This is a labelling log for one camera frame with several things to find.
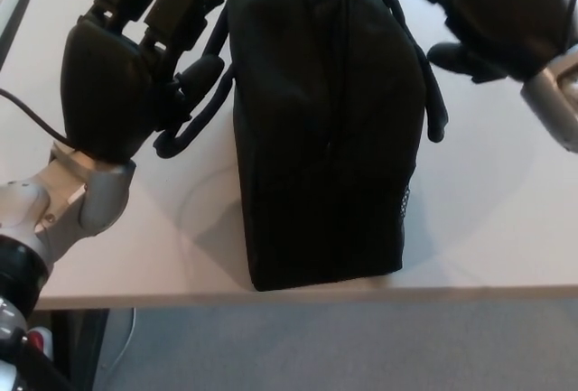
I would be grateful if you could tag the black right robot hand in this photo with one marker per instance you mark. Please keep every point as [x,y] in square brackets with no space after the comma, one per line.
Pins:
[510,16]

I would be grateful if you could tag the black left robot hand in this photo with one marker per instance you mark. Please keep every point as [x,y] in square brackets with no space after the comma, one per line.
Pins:
[108,88]

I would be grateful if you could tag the black insulated lunch bag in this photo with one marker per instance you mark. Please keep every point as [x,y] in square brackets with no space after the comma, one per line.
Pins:
[325,147]

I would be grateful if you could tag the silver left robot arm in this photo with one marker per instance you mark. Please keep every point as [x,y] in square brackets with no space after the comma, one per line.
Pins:
[58,210]

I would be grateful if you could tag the black desk leg panel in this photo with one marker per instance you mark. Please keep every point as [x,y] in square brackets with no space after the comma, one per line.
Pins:
[81,346]

